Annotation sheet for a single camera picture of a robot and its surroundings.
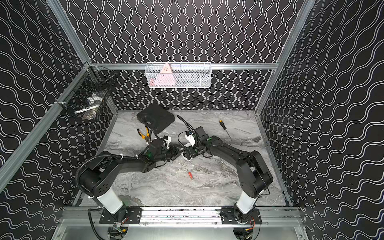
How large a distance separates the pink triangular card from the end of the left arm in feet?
1.25

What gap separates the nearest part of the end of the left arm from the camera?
2.42 feet

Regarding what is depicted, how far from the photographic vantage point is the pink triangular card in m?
0.90
